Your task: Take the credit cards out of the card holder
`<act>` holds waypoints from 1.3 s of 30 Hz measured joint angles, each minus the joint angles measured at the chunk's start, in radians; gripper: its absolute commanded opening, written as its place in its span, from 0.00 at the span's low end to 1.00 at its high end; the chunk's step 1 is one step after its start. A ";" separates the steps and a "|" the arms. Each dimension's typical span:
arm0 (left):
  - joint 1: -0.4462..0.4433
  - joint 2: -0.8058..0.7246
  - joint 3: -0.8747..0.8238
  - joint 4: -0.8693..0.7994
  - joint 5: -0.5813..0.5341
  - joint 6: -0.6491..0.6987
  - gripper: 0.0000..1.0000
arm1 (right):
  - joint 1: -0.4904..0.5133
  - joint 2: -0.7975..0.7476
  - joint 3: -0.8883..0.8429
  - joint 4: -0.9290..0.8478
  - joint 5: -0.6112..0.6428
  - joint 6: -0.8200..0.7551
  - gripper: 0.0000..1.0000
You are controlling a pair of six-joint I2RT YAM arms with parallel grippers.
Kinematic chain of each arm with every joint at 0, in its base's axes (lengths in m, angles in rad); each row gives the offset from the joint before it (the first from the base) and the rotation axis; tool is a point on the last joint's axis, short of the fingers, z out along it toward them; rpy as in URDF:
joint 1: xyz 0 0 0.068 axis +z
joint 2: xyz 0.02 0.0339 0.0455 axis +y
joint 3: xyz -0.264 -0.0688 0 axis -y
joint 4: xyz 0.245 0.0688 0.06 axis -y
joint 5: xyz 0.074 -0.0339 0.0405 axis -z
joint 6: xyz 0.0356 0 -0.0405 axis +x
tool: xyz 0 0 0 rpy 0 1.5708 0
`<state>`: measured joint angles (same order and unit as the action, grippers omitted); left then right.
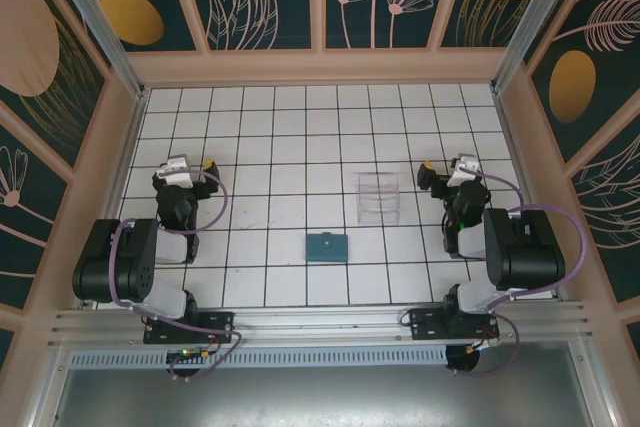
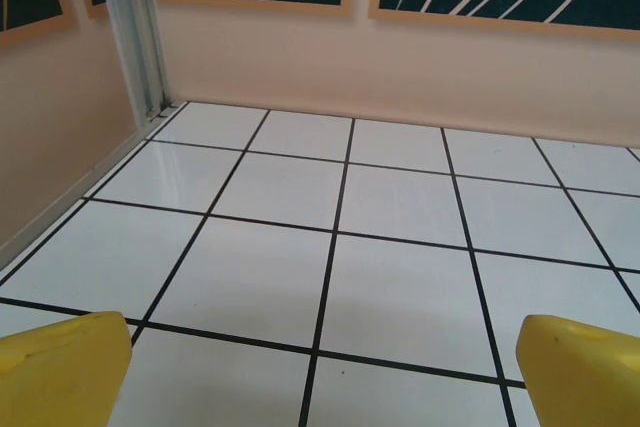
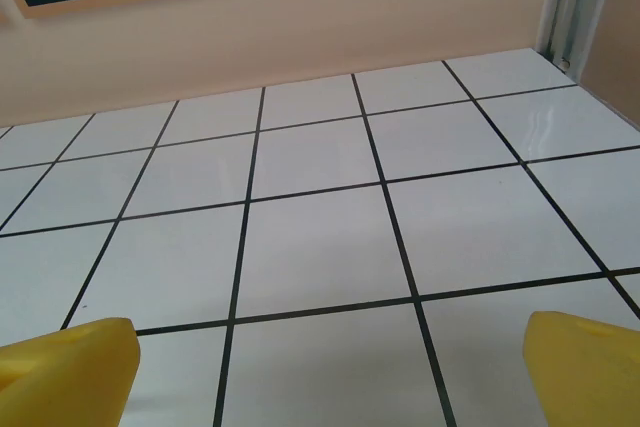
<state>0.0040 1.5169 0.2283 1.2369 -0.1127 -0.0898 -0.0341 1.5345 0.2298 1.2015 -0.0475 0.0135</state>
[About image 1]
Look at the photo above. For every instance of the clear acrylic card stand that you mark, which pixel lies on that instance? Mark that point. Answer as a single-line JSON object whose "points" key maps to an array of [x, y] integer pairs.
{"points": [[377, 197]]}

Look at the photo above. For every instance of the teal card holder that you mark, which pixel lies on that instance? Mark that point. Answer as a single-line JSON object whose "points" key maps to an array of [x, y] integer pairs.
{"points": [[325, 249]]}

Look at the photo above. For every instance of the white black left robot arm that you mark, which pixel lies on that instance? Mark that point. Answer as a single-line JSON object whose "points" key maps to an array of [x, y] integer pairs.
{"points": [[115, 267]]}

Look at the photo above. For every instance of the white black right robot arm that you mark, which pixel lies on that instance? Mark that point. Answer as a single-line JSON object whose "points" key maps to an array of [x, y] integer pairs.
{"points": [[525, 252]]}

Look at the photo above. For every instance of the small circuit board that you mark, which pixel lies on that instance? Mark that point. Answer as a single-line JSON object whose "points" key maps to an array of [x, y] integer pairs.
{"points": [[186, 352]]}

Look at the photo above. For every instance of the grey metal sheet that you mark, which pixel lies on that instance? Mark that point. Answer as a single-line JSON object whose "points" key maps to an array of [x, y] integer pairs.
{"points": [[320, 397]]}

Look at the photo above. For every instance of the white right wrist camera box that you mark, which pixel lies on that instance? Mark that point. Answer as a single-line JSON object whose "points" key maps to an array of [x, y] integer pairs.
{"points": [[462, 172]]}

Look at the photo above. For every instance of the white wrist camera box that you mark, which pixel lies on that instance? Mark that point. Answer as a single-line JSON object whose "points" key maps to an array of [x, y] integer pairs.
{"points": [[175, 174], [462, 172]]}

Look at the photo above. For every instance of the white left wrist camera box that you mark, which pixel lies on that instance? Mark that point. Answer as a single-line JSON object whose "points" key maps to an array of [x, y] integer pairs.
{"points": [[175, 174]]}

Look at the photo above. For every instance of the aluminium side rail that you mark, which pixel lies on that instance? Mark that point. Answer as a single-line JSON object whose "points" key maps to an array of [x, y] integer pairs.
{"points": [[514, 147], [114, 197]]}

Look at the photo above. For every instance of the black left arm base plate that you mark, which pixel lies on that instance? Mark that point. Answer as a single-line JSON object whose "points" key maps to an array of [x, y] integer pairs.
{"points": [[217, 324]]}

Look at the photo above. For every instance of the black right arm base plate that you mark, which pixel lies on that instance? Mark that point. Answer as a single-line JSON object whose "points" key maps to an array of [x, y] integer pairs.
{"points": [[425, 323]]}

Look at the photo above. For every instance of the aluminium mounting rail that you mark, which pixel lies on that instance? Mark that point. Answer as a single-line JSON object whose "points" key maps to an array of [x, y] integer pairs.
{"points": [[320, 319]]}

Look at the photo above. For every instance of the aluminium corner post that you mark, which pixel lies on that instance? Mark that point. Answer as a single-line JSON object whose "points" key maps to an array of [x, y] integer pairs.
{"points": [[100, 22], [533, 22]]}

